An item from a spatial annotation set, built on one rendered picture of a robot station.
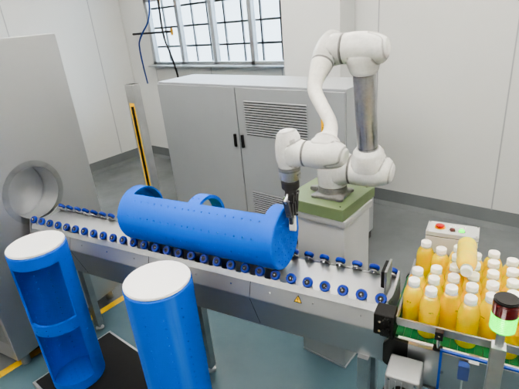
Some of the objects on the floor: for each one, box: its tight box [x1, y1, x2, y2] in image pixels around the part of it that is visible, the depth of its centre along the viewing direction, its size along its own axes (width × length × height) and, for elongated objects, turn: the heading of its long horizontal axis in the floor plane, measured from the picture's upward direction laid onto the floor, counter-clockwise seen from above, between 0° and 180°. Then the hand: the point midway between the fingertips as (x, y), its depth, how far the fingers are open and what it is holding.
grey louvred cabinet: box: [157, 74, 374, 244], centre depth 409 cm, size 54×215×145 cm, turn 63°
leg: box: [197, 306, 216, 373], centre depth 248 cm, size 6×6×63 cm
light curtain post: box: [124, 83, 161, 193], centre depth 267 cm, size 6×6×170 cm
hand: (293, 223), depth 180 cm, fingers closed
